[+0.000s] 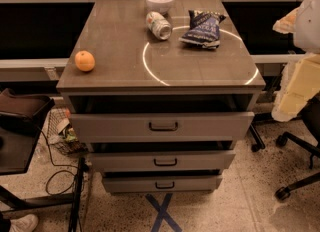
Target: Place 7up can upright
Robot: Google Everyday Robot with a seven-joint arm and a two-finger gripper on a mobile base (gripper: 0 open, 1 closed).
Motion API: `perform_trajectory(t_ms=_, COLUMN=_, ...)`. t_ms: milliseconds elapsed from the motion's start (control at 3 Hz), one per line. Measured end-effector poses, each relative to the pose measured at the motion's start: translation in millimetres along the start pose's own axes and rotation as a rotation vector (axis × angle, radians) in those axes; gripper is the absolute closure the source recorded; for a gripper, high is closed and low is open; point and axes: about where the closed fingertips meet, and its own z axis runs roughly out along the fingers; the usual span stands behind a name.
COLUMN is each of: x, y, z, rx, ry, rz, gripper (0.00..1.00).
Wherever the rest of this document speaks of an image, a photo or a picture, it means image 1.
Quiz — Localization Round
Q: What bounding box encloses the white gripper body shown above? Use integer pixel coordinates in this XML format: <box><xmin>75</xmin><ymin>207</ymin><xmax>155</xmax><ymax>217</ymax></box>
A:
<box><xmin>294</xmin><ymin>0</ymin><xmax>320</xmax><ymax>53</ymax></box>

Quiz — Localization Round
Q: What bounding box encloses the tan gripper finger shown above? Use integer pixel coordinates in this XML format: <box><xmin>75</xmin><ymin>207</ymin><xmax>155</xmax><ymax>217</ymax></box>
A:
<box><xmin>273</xmin><ymin>8</ymin><xmax>298</xmax><ymax>34</ymax></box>
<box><xmin>271</xmin><ymin>54</ymin><xmax>320</xmax><ymax>122</ymax></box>

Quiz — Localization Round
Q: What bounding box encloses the green white 7up can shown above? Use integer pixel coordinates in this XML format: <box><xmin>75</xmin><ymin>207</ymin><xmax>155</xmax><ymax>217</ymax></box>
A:
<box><xmin>146</xmin><ymin>11</ymin><xmax>172</xmax><ymax>40</ymax></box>

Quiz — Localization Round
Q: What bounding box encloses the black office chair base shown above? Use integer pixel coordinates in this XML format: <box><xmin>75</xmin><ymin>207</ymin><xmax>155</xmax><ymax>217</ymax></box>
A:
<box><xmin>248</xmin><ymin>96</ymin><xmax>320</xmax><ymax>203</ymax></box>

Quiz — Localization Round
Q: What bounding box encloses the blue chip bag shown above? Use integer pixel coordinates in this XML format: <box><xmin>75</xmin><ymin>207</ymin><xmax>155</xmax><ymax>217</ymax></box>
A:
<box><xmin>179</xmin><ymin>10</ymin><xmax>226</xmax><ymax>49</ymax></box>

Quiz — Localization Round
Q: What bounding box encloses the white ceramic bowl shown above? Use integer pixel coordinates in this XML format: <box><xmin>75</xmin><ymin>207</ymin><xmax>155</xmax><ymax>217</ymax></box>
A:
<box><xmin>145</xmin><ymin>0</ymin><xmax>175</xmax><ymax>15</ymax></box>

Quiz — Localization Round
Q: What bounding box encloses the grey drawer cabinet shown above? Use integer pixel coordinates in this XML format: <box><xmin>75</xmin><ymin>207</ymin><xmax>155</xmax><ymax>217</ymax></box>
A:
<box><xmin>57</xmin><ymin>0</ymin><xmax>265</xmax><ymax>179</ymax></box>

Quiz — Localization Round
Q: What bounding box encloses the orange fruit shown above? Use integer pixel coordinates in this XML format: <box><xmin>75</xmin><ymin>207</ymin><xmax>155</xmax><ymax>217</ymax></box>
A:
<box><xmin>75</xmin><ymin>51</ymin><xmax>95</xmax><ymax>72</ymax></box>

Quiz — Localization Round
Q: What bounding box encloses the bottom grey drawer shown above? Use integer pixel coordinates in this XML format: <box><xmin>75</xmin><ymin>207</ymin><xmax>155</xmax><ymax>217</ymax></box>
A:
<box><xmin>102</xmin><ymin>175</ymin><xmax>222</xmax><ymax>193</ymax></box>

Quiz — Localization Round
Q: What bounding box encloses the top grey drawer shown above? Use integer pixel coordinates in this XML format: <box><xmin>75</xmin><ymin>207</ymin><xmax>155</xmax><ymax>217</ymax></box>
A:
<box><xmin>71</xmin><ymin>112</ymin><xmax>254</xmax><ymax>143</ymax></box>

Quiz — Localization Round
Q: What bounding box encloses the black side table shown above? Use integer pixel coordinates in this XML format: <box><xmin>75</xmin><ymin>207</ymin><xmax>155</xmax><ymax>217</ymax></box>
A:
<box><xmin>0</xmin><ymin>89</ymin><xmax>87</xmax><ymax>232</ymax></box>

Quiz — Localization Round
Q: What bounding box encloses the white sneaker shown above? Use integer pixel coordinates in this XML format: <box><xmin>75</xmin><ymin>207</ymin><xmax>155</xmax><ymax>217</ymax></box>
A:
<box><xmin>9</xmin><ymin>214</ymin><xmax>39</xmax><ymax>232</ymax></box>

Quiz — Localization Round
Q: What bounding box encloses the wire waste basket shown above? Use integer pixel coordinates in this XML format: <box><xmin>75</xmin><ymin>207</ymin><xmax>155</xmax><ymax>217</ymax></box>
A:
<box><xmin>47</xmin><ymin>108</ymin><xmax>87</xmax><ymax>155</ymax></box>

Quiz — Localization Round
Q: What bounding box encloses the black cable on floor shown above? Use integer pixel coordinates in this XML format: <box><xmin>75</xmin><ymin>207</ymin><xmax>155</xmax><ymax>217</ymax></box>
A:
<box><xmin>39</xmin><ymin>127</ymin><xmax>81</xmax><ymax>196</ymax></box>

